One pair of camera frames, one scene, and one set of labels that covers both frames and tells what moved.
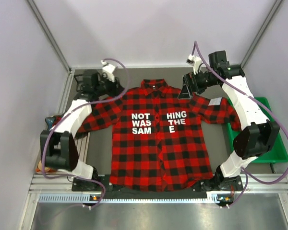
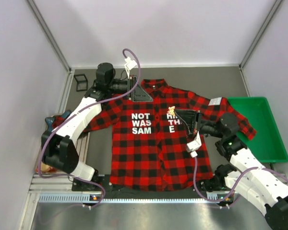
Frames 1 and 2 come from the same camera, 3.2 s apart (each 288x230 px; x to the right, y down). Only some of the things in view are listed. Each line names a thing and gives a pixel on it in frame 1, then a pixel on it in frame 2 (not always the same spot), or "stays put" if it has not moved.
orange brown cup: [47, 169] stays put
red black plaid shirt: [162, 140] stays put
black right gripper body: [189, 83] to [197, 121]
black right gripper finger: [184, 93] to [189, 118]
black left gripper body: [115, 86] to [132, 87]
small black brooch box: [79, 78] stays put
